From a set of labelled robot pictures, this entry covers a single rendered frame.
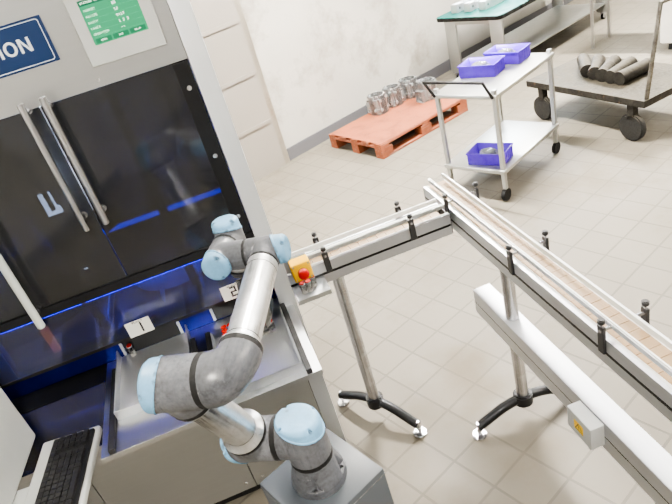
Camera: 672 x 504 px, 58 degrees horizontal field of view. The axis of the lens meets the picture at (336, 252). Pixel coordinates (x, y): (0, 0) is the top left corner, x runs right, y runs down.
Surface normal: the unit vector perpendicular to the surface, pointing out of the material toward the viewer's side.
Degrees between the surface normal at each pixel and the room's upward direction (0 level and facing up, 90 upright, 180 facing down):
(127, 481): 90
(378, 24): 90
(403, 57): 90
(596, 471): 0
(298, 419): 7
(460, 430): 0
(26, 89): 90
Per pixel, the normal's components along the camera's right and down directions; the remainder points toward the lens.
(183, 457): 0.28, 0.43
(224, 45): 0.65, 0.25
